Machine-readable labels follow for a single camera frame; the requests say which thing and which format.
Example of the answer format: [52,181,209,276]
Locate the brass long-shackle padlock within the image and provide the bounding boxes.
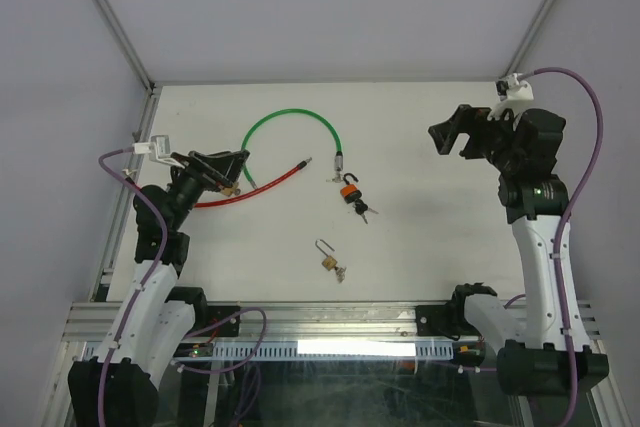
[314,239,337,271]

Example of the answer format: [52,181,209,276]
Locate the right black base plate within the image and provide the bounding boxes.
[414,304,480,341]

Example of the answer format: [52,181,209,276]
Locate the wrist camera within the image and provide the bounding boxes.
[488,73,534,120]
[133,135,179,166]

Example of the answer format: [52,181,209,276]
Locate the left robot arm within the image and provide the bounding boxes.
[68,141,250,426]

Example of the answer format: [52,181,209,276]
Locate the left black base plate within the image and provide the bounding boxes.
[186,304,241,339]

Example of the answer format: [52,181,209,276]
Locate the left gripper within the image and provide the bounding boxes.
[167,149,248,231]

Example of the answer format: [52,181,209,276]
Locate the green cable lock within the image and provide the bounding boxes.
[241,108,345,183]

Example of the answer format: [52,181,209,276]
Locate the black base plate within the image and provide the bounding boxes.
[414,304,480,341]
[186,304,241,339]

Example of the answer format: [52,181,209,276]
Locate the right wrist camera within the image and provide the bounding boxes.
[488,73,534,120]

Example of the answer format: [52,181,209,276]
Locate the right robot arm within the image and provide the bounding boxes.
[428,104,609,396]

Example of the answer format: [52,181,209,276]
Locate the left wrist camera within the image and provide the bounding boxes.
[133,135,179,166]

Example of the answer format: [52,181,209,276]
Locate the aluminium front rail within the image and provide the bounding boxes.
[62,300,601,342]

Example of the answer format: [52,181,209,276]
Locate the silver keys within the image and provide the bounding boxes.
[335,266,346,283]

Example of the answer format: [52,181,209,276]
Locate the orange black padlock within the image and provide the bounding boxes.
[340,173,362,204]

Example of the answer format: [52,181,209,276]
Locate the red cable lock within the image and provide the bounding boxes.
[192,156,314,209]

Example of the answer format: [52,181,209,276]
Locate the brass padlock near red cable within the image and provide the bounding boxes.
[219,187,241,197]

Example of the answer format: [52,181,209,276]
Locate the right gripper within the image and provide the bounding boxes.
[428,105,522,174]

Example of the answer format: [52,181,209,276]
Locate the white slotted cable duct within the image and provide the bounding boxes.
[82,340,456,362]

